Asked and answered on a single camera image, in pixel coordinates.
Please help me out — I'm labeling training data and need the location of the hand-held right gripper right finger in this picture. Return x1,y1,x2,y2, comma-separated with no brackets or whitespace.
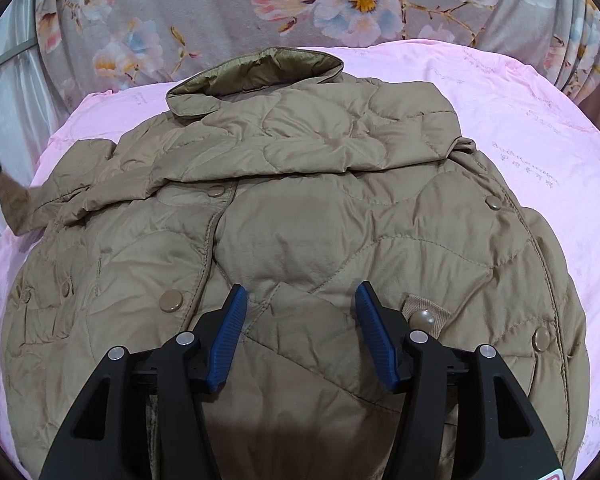
356,281,563,480

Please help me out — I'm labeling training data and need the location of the pink quilt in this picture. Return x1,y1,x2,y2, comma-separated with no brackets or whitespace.
0,42,600,480

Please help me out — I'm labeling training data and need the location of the grey floral blanket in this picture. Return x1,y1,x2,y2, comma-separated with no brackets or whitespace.
30,0,600,108

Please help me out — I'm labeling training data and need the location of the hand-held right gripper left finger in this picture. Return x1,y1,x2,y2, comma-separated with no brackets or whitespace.
39,284,248,480

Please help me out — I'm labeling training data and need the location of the white cloth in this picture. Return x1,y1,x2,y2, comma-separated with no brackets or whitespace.
0,0,88,273

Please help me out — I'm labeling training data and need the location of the tan quilted jacket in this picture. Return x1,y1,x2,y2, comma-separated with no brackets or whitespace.
0,47,591,480

